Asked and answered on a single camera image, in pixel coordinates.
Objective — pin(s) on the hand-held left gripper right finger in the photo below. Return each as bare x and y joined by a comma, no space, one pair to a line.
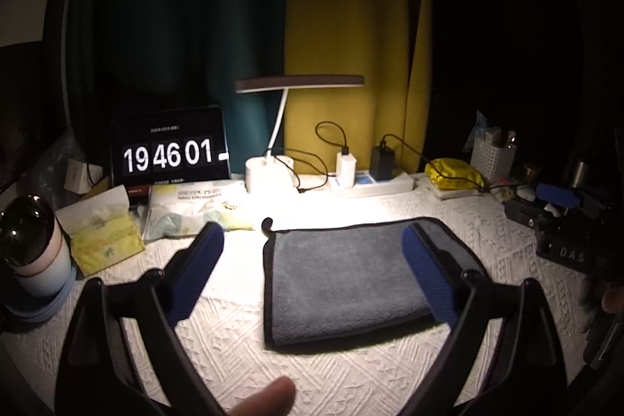
429,282

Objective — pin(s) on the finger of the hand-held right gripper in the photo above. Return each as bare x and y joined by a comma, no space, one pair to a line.
558,194

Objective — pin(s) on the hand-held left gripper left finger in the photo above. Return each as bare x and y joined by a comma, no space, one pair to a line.
200,267

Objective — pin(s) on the grey towel with black trim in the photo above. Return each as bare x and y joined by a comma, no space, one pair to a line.
336,279

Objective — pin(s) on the person's right hand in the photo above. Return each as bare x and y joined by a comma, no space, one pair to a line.
613,300

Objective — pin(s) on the person's left hand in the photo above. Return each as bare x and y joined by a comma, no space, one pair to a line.
268,399

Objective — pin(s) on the white wet wipes pack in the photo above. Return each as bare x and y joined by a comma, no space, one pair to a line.
195,209

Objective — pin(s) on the white plastic basket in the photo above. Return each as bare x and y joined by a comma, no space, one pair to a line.
492,160

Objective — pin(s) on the white textured tablecloth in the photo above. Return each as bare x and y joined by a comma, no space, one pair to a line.
234,348

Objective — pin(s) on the yellow tissue pack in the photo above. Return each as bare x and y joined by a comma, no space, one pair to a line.
105,240

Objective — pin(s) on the white power strip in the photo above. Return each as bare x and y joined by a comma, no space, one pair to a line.
385,186

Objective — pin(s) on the yellow pouch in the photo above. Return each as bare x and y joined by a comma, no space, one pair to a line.
453,175

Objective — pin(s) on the white desk lamp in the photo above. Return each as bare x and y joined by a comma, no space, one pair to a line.
268,172

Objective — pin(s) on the tablet with clock display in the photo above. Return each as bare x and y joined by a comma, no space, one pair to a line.
168,153

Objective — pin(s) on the black charger plug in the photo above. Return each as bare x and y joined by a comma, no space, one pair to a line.
381,162

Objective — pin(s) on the white charger plug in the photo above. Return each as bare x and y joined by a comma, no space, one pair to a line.
346,167

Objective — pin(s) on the small white box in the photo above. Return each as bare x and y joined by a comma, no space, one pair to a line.
80,175

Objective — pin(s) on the blue coaster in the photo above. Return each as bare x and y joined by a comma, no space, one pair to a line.
44,304

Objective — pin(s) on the white mug with shiny lid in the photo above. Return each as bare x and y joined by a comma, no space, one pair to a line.
29,245

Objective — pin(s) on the dark green curtain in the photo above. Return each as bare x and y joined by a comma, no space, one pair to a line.
185,16

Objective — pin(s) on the yellow curtain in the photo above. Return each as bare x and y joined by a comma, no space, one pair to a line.
351,31

